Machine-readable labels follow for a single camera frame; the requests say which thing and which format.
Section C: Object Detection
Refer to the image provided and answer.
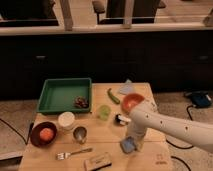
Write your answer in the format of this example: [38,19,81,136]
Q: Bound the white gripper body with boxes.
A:
[129,132,145,149]

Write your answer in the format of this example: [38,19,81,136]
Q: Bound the blue sponge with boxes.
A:
[120,137,136,154]

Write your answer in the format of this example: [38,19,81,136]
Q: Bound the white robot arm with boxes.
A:
[127,100,213,153]

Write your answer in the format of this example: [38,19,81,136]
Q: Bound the orange bowl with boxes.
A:
[121,93,144,113]

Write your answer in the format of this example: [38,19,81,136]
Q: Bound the light green cup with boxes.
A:
[98,105,111,121]

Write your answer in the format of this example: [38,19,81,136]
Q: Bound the green chili pepper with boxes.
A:
[107,88,120,105]

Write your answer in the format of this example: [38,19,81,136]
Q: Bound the wooden block eraser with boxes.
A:
[84,152,112,171]

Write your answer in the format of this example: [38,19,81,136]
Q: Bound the clear plastic bag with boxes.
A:
[118,79,135,95]

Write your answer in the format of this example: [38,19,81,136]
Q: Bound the small metal cup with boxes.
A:
[73,126,87,144]

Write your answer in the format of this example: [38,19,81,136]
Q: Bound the dark grapes bunch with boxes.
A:
[74,97,89,108]

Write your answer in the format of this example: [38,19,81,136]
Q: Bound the blue device on floor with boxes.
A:
[184,92,212,108]

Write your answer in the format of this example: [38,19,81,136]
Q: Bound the white round container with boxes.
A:
[58,112,75,130]

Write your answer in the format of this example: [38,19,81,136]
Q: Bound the silver fork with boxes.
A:
[56,148,93,160]

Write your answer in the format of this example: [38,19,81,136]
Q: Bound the green plastic tray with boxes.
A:
[37,78,92,114]

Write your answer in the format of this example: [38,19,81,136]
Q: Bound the orange fruit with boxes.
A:
[39,128,54,141]

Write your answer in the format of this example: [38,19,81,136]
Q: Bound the black office chair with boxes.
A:
[92,0,166,25]

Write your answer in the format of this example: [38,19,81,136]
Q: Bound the black cable right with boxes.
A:
[166,104,198,171]

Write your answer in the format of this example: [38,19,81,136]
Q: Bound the black cable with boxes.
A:
[0,118,35,145]
[166,104,198,171]

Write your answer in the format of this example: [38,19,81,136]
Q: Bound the black cable left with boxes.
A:
[0,118,35,145]

